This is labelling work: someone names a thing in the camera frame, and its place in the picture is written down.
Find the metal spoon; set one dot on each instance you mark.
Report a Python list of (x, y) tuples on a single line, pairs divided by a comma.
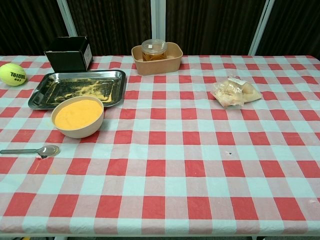
[(47, 150)]

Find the red white checkered tablecloth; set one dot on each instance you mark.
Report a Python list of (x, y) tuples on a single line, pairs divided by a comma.
[(175, 155)]

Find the beige bowl of yellow powder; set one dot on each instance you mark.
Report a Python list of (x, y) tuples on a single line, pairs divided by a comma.
[(78, 115)]

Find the stainless steel tray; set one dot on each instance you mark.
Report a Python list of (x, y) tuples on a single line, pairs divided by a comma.
[(80, 86)]

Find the brown paper food container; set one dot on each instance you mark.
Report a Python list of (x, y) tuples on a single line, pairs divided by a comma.
[(160, 66)]

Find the clear plastic lidded jar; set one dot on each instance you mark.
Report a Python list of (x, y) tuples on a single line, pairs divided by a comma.
[(153, 50)]

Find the clear bag of bread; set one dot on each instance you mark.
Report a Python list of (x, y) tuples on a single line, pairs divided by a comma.
[(235, 92)]

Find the black cardboard box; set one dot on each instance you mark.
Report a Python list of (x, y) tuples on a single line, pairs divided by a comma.
[(67, 56)]

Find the yellow tennis ball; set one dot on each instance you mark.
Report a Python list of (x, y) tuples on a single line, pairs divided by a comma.
[(11, 75)]

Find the white partition post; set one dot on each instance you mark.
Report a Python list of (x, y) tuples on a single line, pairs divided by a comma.
[(67, 17), (261, 27), (158, 20)]

